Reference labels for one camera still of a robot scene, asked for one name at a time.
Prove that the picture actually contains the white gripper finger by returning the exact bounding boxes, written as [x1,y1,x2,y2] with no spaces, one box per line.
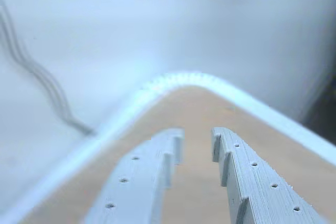
[83,127,185,224]
[211,126,329,224]

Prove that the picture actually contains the grey cable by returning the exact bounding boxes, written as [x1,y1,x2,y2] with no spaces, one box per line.
[0,0,96,137]

